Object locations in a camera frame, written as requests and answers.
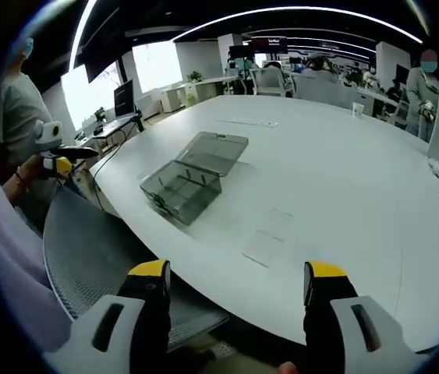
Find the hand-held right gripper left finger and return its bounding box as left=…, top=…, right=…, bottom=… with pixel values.
left=69, top=258, right=173, bottom=374

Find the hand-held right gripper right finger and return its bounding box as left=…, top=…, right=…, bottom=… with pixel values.
left=303, top=259, right=419, bottom=374

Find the transparent grey guide fixture box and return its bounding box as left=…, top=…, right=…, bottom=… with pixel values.
left=139, top=131, right=250, bottom=228

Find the clear plastic divider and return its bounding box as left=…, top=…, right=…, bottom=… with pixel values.
left=241, top=228, right=287, bottom=269

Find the person's left hand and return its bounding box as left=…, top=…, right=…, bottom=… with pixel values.
left=19, top=154, right=48, bottom=182

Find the dark side desk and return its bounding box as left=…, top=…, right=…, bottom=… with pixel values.
left=92, top=115, right=139, bottom=139

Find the black computer monitor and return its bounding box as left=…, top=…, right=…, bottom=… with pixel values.
left=113, top=79, right=136, bottom=118

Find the grey mesh office chair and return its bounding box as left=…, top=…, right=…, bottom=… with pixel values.
left=42, top=185, right=232, bottom=354

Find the black hanging screen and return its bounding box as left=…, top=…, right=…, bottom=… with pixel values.
left=73, top=37, right=122, bottom=83

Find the person's lavender sleeve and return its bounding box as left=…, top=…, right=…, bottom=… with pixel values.
left=0, top=136, right=76, bottom=354

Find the white office chair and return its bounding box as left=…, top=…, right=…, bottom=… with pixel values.
left=255, top=68, right=289, bottom=97

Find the black cable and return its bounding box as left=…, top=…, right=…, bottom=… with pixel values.
left=92, top=130, right=143, bottom=206

